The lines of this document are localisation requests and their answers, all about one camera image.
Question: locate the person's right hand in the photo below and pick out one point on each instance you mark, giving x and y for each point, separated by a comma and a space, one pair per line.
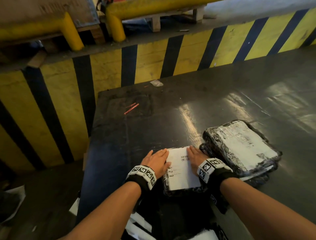
196, 159

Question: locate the large brown plywood crate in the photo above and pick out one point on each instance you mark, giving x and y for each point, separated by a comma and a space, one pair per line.
49, 10

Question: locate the yellow black striped barrier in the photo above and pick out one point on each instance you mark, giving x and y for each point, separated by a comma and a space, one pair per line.
59, 103

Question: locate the white paper sheet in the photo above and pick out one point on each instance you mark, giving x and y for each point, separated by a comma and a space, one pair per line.
18, 195

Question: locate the small wooden block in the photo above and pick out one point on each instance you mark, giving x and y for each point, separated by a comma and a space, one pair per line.
37, 58

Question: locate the black marker wristband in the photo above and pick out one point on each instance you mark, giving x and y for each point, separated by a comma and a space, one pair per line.
212, 168
142, 174

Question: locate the wooden pallet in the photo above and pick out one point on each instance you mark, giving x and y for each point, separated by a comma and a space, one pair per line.
155, 23
97, 34

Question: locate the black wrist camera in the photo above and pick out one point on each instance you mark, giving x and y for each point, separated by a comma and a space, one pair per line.
218, 201

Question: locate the yellow pipe guardrail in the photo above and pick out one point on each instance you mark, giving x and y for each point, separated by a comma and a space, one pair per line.
37, 29
138, 8

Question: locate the person's left forearm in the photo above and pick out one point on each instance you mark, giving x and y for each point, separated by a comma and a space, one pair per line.
106, 215

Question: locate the person's left hand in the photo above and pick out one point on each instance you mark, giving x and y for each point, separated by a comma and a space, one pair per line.
158, 162

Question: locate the red thin strip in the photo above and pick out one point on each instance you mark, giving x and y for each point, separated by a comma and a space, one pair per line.
131, 109
130, 105

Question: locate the person's right forearm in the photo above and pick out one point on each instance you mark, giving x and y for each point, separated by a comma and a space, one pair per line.
266, 210

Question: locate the clear plastic scrap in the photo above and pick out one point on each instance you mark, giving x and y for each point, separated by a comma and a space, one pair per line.
156, 83

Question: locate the small brown cardboard box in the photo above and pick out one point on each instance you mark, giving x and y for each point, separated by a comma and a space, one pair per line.
86, 155

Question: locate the pile of white labels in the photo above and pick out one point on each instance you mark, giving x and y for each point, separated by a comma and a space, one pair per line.
140, 226

